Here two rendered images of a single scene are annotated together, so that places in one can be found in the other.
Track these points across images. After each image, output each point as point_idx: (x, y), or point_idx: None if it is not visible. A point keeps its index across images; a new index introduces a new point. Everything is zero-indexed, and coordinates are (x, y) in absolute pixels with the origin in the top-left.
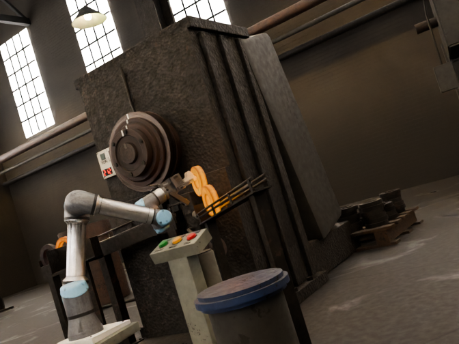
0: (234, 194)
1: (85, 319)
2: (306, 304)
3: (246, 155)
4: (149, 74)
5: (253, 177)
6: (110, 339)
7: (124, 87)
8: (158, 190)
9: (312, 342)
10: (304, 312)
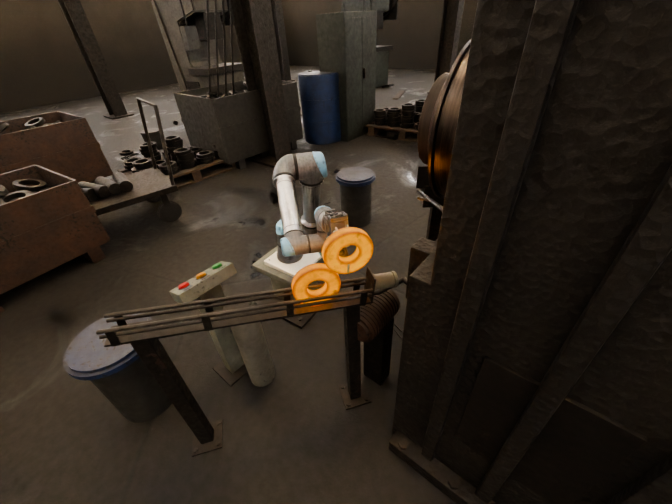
0: (184, 307)
1: (278, 248)
2: (429, 499)
3: (526, 309)
4: None
5: (510, 353)
6: (267, 273)
7: None
8: (321, 215)
9: (251, 455)
10: (380, 481)
